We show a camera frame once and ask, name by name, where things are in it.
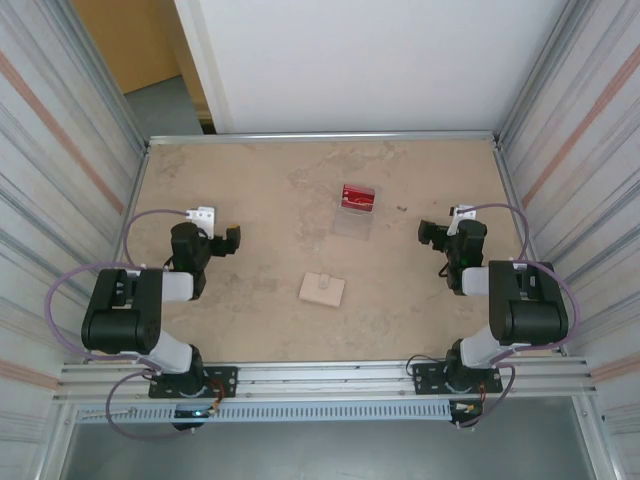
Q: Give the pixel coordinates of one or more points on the beige card holder wallet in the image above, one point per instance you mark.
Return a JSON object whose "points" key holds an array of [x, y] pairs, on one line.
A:
{"points": [[322, 290]]}

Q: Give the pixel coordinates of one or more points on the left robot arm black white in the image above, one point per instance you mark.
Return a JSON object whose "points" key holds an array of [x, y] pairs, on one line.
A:
{"points": [[120, 325]]}

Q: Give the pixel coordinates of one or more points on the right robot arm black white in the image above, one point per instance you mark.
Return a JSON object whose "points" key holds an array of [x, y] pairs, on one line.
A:
{"points": [[530, 320]]}

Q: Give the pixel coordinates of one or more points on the small connector with yellow plug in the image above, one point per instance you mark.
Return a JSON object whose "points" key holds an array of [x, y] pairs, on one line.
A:
{"points": [[467, 407]]}

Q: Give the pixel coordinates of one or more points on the small controller board green light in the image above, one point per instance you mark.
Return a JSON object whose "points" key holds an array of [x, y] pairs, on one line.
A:
{"points": [[195, 413]]}

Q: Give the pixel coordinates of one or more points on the orange wooden door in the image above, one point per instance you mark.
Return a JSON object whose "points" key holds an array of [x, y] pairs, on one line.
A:
{"points": [[125, 45]]}

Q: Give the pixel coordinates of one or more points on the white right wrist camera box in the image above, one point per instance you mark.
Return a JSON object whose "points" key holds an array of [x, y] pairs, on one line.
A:
{"points": [[462, 212]]}

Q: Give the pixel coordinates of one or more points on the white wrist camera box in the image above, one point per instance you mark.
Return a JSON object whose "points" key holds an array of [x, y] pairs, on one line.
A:
{"points": [[205, 217], [462, 212]]}

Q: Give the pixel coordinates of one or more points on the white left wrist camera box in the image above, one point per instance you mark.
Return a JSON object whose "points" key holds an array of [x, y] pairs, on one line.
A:
{"points": [[205, 217]]}

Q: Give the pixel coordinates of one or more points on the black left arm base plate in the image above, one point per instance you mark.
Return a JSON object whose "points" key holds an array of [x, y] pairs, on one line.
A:
{"points": [[222, 382]]}

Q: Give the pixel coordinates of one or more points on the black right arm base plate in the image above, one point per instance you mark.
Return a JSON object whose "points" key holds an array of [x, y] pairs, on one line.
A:
{"points": [[427, 377]]}

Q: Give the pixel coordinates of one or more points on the long aluminium mounting rail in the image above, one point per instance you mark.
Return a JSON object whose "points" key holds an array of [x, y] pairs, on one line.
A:
{"points": [[325, 380]]}

